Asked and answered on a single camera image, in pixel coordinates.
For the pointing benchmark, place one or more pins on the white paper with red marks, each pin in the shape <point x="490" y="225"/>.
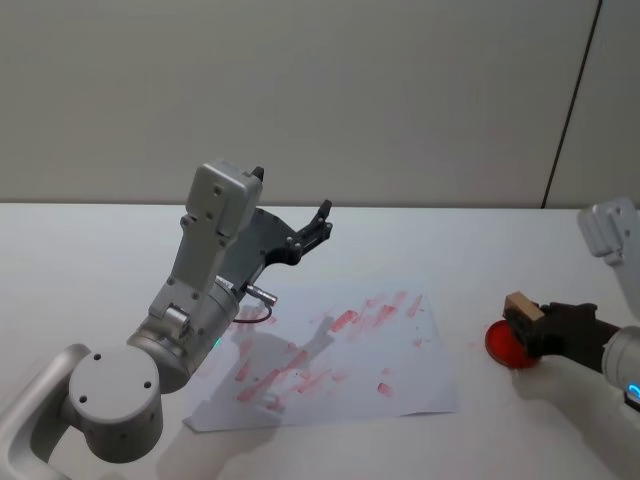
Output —
<point x="350" y="380"/>

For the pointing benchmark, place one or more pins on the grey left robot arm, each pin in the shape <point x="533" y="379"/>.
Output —
<point x="115" y="395"/>

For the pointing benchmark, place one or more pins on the wooden stamp block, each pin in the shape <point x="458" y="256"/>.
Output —
<point x="525" y="305"/>

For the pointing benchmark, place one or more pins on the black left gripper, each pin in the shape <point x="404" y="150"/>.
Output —
<point x="255" y="250"/>

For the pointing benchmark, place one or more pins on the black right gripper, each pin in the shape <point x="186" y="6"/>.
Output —
<point x="575" y="335"/>

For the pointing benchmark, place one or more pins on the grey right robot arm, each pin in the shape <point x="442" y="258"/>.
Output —
<point x="622" y="350"/>

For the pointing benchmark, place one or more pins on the round red ink pad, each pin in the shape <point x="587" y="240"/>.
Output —
<point x="505" y="345"/>

